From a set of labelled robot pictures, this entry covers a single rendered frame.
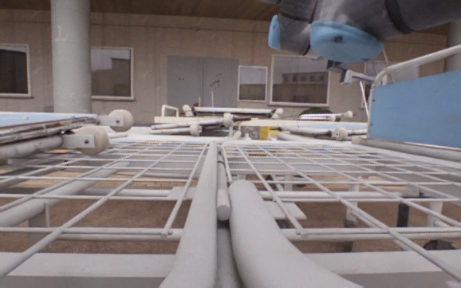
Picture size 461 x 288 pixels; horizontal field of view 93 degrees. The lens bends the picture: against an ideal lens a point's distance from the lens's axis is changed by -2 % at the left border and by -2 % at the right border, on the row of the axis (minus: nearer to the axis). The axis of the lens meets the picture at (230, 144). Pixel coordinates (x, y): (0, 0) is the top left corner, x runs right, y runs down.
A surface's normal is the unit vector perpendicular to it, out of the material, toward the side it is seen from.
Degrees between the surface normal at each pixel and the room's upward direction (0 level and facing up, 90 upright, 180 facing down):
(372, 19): 134
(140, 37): 90
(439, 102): 90
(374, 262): 0
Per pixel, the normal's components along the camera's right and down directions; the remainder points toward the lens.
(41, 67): 0.07, 0.11
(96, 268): 0.03, -0.99
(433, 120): -1.00, -0.02
